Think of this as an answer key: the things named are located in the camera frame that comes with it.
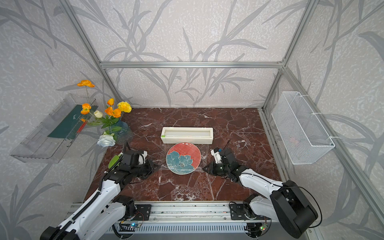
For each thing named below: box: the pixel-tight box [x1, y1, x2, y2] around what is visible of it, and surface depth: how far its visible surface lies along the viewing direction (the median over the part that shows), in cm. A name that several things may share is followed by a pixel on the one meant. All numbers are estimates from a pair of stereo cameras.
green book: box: [47, 104, 99, 140], surface depth 70 cm
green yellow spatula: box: [108, 152, 124, 169], surface depth 95 cm
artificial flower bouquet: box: [77, 80, 132, 148], surface depth 77 cm
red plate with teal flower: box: [166, 142, 202, 175], surface depth 93 cm
